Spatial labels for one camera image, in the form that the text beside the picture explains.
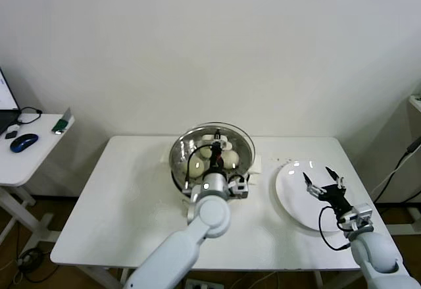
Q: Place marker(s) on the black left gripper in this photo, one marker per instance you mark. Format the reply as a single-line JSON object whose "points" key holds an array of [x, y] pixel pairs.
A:
{"points": [[216, 159]]}

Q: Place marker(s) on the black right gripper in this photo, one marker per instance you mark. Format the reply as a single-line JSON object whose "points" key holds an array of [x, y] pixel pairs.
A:
{"points": [[337, 198]]}

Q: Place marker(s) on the white steamed baozi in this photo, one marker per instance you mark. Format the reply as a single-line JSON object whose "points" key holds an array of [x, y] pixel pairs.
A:
{"points": [[197, 168], [232, 159], [205, 152]]}

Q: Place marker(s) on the round glass pot lid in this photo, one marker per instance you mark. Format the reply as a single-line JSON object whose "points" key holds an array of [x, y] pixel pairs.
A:
{"points": [[243, 144]]}

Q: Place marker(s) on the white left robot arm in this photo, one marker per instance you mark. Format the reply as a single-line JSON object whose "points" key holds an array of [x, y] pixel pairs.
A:
{"points": [[184, 249]]}

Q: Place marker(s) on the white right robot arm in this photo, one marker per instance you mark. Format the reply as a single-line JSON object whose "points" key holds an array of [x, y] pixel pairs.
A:
{"points": [[375, 252]]}

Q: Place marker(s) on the perforated steel steamer basket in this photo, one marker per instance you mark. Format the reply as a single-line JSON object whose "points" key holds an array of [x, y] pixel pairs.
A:
{"points": [[180, 181]]}

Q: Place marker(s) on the large white plate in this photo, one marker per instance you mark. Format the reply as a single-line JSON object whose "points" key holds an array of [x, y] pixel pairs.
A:
{"points": [[289, 187]]}

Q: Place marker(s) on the white electric cooker base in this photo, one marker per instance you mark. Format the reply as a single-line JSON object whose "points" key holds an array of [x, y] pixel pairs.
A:
{"points": [[257, 167]]}

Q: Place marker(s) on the white shelf unit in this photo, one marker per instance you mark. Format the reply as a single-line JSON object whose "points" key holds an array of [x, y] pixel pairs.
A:
{"points": [[417, 111]]}

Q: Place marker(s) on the white floor power strip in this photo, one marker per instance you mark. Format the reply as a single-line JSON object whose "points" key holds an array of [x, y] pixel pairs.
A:
{"points": [[210, 285]]}

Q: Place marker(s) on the white side table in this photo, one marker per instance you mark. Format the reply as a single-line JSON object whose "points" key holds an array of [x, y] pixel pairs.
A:
{"points": [[33, 167]]}

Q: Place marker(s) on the blue computer mouse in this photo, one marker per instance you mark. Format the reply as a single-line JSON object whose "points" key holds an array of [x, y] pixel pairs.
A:
{"points": [[23, 142]]}

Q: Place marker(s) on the small white adapter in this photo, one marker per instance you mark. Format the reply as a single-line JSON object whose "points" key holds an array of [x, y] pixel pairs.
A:
{"points": [[14, 127]]}

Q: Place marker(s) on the small black adapter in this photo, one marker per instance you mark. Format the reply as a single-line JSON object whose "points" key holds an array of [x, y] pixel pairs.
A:
{"points": [[12, 134]]}

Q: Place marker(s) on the black laptop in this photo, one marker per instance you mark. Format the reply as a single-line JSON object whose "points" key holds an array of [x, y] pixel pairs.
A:
{"points": [[6, 94]]}

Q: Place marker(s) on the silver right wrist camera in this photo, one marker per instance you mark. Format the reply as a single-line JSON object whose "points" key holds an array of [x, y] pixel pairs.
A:
{"points": [[361, 213]]}

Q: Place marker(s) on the white stand foot frame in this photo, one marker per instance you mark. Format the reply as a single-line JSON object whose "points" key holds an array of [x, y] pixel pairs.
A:
{"points": [[399, 230]]}

